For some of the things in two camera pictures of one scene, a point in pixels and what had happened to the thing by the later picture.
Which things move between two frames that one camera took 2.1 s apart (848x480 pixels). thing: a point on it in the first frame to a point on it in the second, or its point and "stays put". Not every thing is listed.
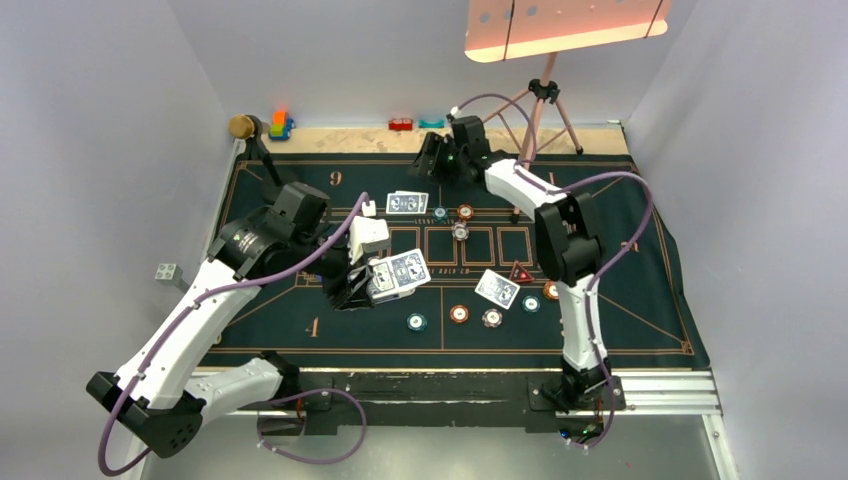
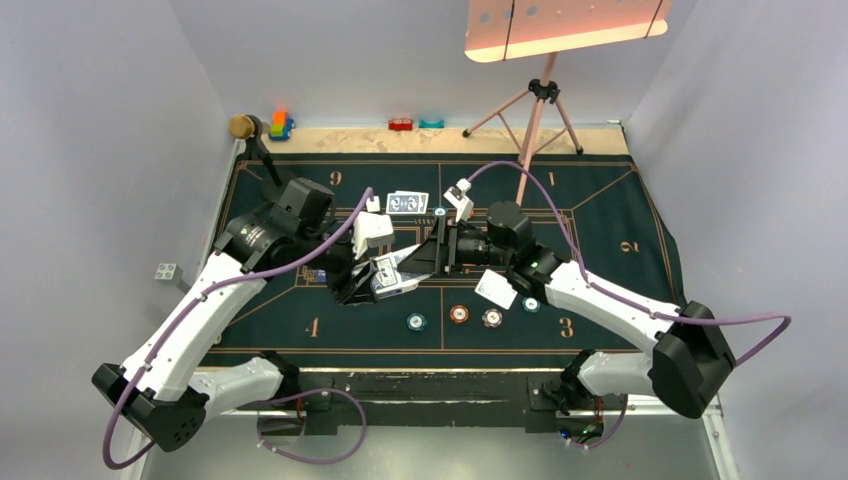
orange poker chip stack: [459, 313] stays put
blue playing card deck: [396, 275] stays put
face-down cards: [407, 202] stays put
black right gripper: [433, 145] to [425, 259]
